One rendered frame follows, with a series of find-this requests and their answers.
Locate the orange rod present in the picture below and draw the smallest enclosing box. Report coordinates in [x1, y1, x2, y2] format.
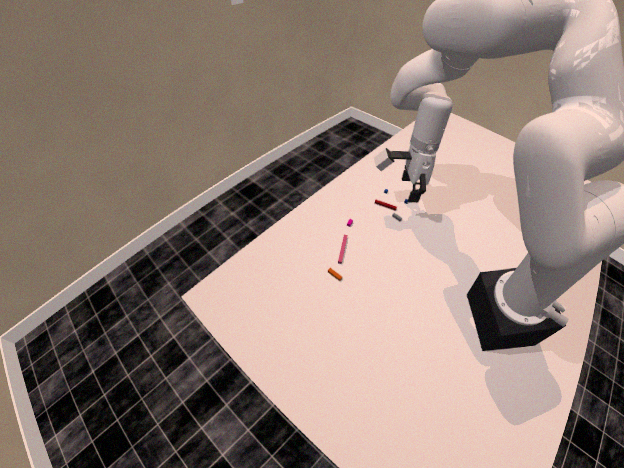
[328, 268, 342, 281]

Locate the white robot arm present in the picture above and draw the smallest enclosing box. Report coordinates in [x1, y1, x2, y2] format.
[390, 0, 624, 327]

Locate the pink rod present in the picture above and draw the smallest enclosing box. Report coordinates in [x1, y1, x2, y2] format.
[338, 235, 348, 264]

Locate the red rod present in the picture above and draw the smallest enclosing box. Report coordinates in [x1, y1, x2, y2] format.
[374, 200, 397, 211]

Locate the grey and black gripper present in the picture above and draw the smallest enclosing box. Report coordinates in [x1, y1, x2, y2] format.
[402, 143, 438, 203]

